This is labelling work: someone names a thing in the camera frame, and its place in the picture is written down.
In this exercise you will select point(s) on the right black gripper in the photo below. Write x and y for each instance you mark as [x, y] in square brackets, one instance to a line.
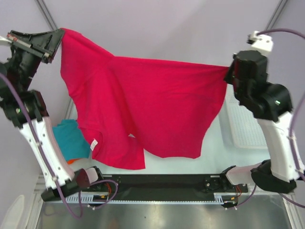
[228, 77]

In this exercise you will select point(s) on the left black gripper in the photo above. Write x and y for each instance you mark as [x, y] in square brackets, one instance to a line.
[44, 45]

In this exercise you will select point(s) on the red t shirt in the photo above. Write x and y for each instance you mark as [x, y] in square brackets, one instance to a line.
[129, 106]

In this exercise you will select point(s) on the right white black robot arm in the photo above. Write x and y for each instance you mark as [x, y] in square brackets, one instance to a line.
[271, 106]

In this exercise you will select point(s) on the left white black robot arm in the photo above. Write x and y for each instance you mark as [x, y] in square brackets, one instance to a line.
[27, 111]

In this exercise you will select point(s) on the white plastic basket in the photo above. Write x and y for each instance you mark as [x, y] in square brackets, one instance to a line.
[245, 130]

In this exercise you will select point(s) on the teal folded t shirt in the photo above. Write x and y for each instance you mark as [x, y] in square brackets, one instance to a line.
[71, 140]

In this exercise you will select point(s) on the orange folded t shirt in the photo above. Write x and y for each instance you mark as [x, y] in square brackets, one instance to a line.
[71, 161]

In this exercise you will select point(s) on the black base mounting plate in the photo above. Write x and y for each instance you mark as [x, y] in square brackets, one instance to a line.
[206, 183]

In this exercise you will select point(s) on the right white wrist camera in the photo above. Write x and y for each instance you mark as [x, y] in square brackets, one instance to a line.
[262, 43]

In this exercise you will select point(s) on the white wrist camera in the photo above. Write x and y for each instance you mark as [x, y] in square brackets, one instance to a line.
[4, 41]
[262, 43]

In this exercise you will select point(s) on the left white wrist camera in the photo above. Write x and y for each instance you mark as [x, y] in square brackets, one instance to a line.
[4, 41]

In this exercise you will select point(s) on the white slotted cable duct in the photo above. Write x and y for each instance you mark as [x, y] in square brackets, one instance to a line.
[155, 198]

